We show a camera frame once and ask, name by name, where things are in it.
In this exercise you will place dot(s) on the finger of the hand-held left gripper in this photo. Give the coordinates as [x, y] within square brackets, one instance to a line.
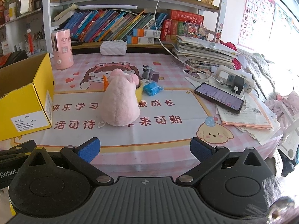
[18, 148]

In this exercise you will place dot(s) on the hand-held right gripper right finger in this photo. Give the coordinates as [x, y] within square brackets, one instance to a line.
[200, 149]

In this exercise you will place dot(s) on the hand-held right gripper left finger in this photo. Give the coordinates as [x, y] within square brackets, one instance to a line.
[90, 148]

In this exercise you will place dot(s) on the yellow cardboard box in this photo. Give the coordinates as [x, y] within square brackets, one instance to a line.
[35, 102]

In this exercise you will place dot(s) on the pink plush pig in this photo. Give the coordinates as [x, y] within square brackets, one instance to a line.
[119, 102]

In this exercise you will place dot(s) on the orange plastic toy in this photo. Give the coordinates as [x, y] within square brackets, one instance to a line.
[106, 81]

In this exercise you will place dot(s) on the yellow tape roll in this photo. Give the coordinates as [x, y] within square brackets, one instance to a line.
[139, 91]

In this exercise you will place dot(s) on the blue tissue packet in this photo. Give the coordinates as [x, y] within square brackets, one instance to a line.
[153, 89]

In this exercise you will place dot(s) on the grey and pink toy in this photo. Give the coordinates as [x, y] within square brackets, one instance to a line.
[150, 74]

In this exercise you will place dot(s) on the pink printed tablecloth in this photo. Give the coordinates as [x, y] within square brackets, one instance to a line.
[163, 112]

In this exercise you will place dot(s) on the black smartphone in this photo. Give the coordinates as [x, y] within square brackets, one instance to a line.
[219, 97]

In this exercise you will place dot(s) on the pile of loose worksheets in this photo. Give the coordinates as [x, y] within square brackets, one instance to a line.
[252, 119]

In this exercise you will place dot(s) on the black charger plug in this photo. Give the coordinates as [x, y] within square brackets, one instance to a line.
[238, 82]

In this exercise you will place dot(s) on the white charger plug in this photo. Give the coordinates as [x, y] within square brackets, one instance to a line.
[223, 76]

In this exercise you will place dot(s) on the white power strip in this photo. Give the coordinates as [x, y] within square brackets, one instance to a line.
[247, 81]

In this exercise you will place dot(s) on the red glitter paper pack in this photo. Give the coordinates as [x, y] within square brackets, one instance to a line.
[3, 60]

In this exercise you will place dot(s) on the red cloth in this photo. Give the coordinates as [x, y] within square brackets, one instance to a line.
[237, 63]

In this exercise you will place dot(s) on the stack of papers and notebooks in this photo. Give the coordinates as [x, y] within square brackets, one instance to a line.
[203, 53]

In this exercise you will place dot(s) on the pink clothing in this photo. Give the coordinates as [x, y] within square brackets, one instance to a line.
[287, 100]

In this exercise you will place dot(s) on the grey knitted cloth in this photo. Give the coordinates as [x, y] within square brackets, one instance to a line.
[259, 67]

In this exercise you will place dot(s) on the white box red label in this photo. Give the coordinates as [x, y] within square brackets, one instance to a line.
[5, 47]

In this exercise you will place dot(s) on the white quilted pouch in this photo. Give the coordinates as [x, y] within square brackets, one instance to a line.
[113, 47]

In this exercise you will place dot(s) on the pink printed carton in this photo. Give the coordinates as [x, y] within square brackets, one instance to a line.
[62, 49]

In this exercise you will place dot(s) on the red tassel ornament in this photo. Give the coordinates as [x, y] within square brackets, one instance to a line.
[29, 42]

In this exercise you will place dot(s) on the small cartoon figure stand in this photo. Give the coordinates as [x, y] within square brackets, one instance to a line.
[218, 36]

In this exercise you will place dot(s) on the white corner shelf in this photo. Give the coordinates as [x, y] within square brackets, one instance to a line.
[14, 31]

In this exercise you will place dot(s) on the orange and white box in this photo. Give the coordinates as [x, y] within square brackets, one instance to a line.
[147, 32]
[140, 40]

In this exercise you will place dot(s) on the acrylic character stands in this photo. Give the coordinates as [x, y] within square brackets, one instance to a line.
[195, 30]

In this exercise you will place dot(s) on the thick red dictionary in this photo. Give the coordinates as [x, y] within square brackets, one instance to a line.
[166, 30]
[175, 30]

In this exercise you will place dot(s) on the row of colourful books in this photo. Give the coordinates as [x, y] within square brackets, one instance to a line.
[105, 25]

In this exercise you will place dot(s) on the red boxed book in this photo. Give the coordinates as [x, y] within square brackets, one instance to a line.
[184, 17]

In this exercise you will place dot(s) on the beige open book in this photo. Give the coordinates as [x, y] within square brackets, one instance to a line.
[64, 14]

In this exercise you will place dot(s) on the white bottle yellow label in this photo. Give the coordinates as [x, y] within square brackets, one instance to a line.
[12, 11]

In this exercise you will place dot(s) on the red figure lantern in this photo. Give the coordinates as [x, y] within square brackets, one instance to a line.
[2, 11]

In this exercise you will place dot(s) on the white light bar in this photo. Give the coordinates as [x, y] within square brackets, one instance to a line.
[105, 7]

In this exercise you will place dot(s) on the white plastic frame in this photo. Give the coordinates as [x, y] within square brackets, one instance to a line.
[289, 142]

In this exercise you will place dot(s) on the alphabet wall poster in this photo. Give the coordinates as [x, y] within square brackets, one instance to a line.
[254, 11]

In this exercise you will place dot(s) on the wall chart poster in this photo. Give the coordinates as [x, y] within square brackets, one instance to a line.
[282, 21]

